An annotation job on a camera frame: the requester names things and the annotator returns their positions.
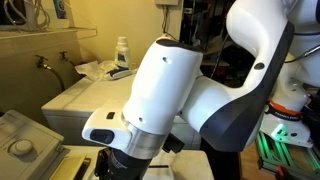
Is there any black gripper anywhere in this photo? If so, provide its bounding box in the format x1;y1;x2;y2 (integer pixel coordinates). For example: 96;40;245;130
105;148;153;180

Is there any white dryer machine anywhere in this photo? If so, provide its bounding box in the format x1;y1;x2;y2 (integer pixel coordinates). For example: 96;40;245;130
40;64;204;151

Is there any white washing machine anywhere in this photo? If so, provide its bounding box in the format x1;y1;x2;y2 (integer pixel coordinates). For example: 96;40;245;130
0;110;214;180

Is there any beige flat plastic flap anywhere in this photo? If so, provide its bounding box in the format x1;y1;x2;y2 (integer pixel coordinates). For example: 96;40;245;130
49;154;91;180

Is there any crumpled white cloth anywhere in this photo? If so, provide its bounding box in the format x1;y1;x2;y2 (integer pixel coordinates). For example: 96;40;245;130
74;60;116;82

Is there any white round control knob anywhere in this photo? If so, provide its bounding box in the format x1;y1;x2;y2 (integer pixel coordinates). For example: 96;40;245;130
9;139;34;158

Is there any white detergent bottle blue label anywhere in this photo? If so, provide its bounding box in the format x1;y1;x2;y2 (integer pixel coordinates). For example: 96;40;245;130
114;36;132;70

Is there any black storage shelf rack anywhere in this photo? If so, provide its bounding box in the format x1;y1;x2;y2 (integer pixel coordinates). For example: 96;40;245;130
178;0;249;89

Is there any white box with blue label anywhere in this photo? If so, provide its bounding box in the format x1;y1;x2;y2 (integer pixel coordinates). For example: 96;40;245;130
51;0;70;30

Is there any black wrist mount bracket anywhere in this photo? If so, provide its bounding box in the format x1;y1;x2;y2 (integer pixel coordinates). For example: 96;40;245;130
94;148;112;178

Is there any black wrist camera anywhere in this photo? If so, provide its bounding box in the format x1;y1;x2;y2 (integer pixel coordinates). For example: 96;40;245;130
162;132;185;154

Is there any black water hose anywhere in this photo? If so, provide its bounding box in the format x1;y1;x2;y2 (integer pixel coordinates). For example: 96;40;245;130
66;58;85;68
46;64;66;93

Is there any dark wall faucet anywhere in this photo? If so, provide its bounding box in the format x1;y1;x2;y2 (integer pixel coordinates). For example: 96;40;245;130
58;50;73;63
35;54;52;70

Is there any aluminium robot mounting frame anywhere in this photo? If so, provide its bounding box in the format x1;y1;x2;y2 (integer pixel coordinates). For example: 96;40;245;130
254;131;320;180

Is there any thin black wall cable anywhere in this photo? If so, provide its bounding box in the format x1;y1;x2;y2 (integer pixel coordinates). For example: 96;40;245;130
161;4;179;38

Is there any white wall shelf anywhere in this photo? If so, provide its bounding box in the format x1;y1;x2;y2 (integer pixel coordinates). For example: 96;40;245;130
0;27;98;42

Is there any white wall outlet box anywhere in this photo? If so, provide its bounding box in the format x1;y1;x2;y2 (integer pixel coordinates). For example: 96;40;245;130
154;0;180;6

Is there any bundle of white cords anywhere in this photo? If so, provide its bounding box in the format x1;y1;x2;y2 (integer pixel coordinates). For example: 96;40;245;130
0;0;51;33

